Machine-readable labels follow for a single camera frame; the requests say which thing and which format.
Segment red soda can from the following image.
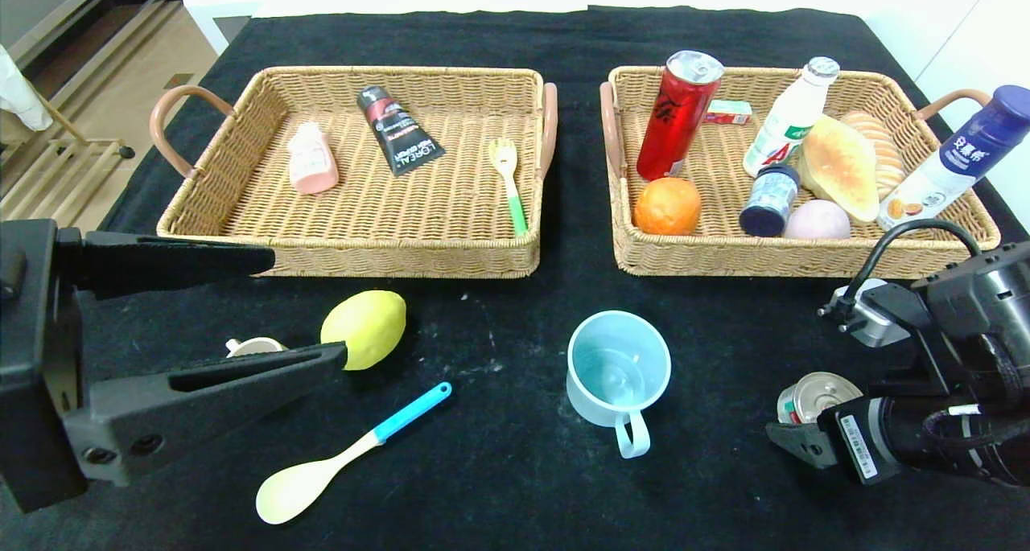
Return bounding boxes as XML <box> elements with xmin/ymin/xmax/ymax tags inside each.
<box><xmin>636</xmin><ymin>50</ymin><xmax>725</xmax><ymax>182</ymax></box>

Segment small beige cup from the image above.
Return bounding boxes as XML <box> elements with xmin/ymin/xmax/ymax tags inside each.
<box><xmin>225</xmin><ymin>336</ymin><xmax>288</xmax><ymax>357</ymax></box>

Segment orange fruit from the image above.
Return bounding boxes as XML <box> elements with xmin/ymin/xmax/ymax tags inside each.
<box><xmin>633</xmin><ymin>177</ymin><xmax>702</xmax><ymax>236</ymax></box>

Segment white hanging cloth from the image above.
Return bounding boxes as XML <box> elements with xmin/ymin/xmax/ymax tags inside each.
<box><xmin>0</xmin><ymin>43</ymin><xmax>56</xmax><ymax>132</ymax></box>

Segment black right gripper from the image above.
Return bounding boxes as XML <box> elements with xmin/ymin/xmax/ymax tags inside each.
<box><xmin>765</xmin><ymin>395</ymin><xmax>968</xmax><ymax>486</ymax></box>

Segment light blue mug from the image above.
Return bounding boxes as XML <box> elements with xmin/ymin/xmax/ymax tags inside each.
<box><xmin>566</xmin><ymin>310</ymin><xmax>672</xmax><ymax>460</ymax></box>

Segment black right camera cable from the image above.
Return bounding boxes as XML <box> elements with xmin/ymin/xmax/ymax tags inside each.
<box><xmin>845</xmin><ymin>218</ymin><xmax>984</xmax><ymax>306</ymax></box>

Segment black cosmetic tube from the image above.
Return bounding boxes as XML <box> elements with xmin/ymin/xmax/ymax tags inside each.
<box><xmin>357</xmin><ymin>85</ymin><xmax>446</xmax><ymax>177</ymax></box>

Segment pale pink round bun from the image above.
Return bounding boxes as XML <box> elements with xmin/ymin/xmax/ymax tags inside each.
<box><xmin>782</xmin><ymin>199</ymin><xmax>852</xmax><ymax>241</ymax></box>

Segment yellow lemon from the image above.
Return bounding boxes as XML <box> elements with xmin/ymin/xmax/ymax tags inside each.
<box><xmin>320</xmin><ymin>290</ymin><xmax>407</xmax><ymax>372</ymax></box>

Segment yellow bread bun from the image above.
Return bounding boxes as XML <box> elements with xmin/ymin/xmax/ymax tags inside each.
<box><xmin>797</xmin><ymin>115</ymin><xmax>880</xmax><ymax>224</ymax></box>

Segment grey metal shelf frame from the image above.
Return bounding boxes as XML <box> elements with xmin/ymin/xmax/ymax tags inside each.
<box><xmin>0</xmin><ymin>0</ymin><xmax>187</xmax><ymax>81</ymax></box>

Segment rectangular wicker basket brown handles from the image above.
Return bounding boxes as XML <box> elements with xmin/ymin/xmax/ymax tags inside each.
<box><xmin>599</xmin><ymin>64</ymin><xmax>1001</xmax><ymax>280</ymax></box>
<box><xmin>150</xmin><ymin>66</ymin><xmax>558</xmax><ymax>280</ymax></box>

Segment black tablecloth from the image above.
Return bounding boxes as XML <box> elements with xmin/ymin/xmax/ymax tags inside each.
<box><xmin>0</xmin><ymin>6</ymin><xmax>1030</xmax><ymax>551</ymax></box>

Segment gold metal rolling rack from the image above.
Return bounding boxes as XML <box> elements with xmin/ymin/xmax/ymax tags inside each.
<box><xmin>0</xmin><ymin>93</ymin><xmax>138</xmax><ymax>226</ymax></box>

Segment white milk drink bottle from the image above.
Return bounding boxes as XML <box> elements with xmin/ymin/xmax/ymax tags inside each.
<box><xmin>742</xmin><ymin>56</ymin><xmax>841</xmax><ymax>179</ymax></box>

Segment striped bread loaf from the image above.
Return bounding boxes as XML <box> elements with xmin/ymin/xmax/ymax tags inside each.
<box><xmin>839</xmin><ymin>111</ymin><xmax>905</xmax><ymax>200</ymax></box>

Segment beige fork green handle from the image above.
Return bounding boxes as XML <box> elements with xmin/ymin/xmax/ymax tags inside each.
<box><xmin>488</xmin><ymin>138</ymin><xmax>529</xmax><ymax>238</ymax></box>

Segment short silver tin can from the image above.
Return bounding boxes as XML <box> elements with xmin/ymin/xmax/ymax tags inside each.
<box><xmin>777</xmin><ymin>372</ymin><xmax>863</xmax><ymax>425</ymax></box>

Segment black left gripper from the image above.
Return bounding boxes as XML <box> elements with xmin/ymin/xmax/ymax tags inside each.
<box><xmin>0</xmin><ymin>218</ymin><xmax>326</xmax><ymax>514</ymax></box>

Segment white bottle blue cap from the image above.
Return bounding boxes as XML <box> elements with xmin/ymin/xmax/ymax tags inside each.
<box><xmin>877</xmin><ymin>84</ymin><xmax>1030</xmax><ymax>232</ymax></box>

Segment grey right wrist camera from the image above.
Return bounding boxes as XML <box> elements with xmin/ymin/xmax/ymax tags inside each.
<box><xmin>818</xmin><ymin>279</ymin><xmax>966</xmax><ymax>399</ymax></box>

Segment small dark blue jar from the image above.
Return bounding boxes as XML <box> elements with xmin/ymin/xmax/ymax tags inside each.
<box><xmin>738</xmin><ymin>163</ymin><xmax>802</xmax><ymax>238</ymax></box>

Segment beige spoon blue handle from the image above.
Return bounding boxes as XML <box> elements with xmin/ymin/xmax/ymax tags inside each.
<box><xmin>256</xmin><ymin>382</ymin><xmax>454</xmax><ymax>525</ymax></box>

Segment small pink bottle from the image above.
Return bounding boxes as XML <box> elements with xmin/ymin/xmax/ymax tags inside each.
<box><xmin>287</xmin><ymin>121</ymin><xmax>340</xmax><ymax>195</ymax></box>

